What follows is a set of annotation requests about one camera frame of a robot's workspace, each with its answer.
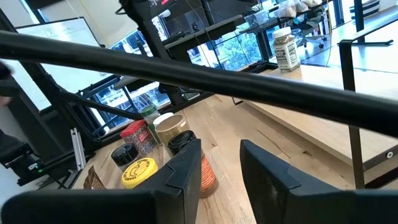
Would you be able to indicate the wooden shelf with black brackets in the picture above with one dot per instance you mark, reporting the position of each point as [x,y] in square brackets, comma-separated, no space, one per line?
[326,140]

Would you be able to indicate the black-lid clear spice jar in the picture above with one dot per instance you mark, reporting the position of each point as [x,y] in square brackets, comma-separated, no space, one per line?
[124,154]

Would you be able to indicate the black-lid orange spice jar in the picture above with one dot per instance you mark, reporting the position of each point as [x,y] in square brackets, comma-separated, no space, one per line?
[208,177]

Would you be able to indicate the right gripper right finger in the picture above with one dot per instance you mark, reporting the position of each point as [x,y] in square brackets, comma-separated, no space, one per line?
[295,202]

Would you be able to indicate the small white-lid spice jar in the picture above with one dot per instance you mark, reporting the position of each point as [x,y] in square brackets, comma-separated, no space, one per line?
[162,119]

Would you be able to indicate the white-lid bagel seasoning jar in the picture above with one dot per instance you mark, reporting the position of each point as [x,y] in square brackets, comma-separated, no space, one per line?
[286,53]

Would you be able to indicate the yellow-lid brown spice jar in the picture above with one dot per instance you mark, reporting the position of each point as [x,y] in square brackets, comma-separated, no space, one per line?
[139,172]

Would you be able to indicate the large white display screen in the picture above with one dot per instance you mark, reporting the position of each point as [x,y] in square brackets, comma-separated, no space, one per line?
[62,40]

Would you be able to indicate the black background desk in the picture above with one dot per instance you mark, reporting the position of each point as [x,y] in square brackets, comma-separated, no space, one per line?
[202,34]

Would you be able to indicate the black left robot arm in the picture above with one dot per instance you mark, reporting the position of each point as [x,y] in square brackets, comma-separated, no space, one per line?
[146,28]

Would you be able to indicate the silver metal bracket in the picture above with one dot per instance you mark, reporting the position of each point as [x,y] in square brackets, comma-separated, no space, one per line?
[77,149]

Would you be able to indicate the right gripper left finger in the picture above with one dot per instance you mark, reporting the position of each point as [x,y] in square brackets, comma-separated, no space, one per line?
[174,199]

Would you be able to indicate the green-lid spice jar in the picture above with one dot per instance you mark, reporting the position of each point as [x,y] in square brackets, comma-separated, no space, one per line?
[148,112]

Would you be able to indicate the clear plastic bags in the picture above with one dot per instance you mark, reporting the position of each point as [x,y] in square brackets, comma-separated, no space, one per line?
[287,8]

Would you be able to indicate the black aluminium table frame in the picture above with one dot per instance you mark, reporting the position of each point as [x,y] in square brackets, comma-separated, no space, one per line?
[217,77]

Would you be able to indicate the red-lid patterned spice tin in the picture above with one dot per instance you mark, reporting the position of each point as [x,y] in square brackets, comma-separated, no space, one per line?
[138,137]

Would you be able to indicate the grey office chair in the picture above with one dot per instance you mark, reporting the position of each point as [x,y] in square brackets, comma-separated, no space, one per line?
[311,28]

